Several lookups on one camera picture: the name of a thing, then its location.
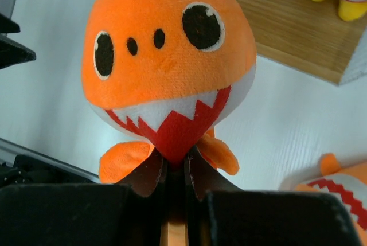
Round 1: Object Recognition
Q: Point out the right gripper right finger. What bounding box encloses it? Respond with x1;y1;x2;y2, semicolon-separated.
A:
183;147;362;245

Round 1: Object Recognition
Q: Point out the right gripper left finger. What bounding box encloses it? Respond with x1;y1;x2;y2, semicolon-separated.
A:
1;154;167;245

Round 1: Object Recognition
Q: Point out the orange shark plush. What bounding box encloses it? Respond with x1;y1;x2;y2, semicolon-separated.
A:
290;153;366;234
81;0;256;183

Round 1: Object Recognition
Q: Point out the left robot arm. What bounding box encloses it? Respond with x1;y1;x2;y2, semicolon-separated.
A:
1;0;36;69

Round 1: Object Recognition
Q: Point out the white wire wooden shelf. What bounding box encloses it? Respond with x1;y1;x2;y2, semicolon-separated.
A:
237;0;366;84

